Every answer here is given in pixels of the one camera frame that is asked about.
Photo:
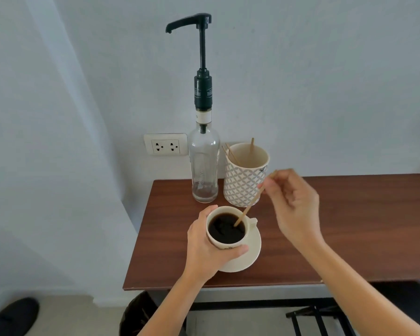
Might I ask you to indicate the wooden stirrer stick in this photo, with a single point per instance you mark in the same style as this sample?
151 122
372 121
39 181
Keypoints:
225 151
230 151
247 207
252 146

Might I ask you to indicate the glass syrup bottle black pump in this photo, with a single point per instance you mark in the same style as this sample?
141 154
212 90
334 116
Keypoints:
204 164

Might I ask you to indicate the black trash bin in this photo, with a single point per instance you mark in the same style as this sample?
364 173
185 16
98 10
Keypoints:
136 314

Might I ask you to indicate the person's right hand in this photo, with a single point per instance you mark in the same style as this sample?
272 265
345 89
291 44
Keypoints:
297 209

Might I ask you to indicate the white cup of coffee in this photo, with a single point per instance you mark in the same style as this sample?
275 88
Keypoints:
224 230

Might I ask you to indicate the black round stool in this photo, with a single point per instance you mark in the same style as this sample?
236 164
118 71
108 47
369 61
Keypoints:
399 300

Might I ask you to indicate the white saucer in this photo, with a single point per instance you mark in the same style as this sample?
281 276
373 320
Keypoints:
246 258

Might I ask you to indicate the person's left hand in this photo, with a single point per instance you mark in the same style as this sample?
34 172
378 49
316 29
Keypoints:
199 251

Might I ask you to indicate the white patterned stirrer holder cup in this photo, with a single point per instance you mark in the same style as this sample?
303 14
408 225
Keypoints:
241 185

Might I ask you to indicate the black round stand base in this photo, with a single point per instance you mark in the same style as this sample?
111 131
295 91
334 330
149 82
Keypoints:
14 316

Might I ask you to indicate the black metal table frame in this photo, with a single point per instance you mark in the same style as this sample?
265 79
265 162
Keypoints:
266 305

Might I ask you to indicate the white wall socket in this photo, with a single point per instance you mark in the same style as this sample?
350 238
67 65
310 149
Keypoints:
165 145

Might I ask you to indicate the brown wooden table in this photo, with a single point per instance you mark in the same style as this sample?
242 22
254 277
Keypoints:
353 234

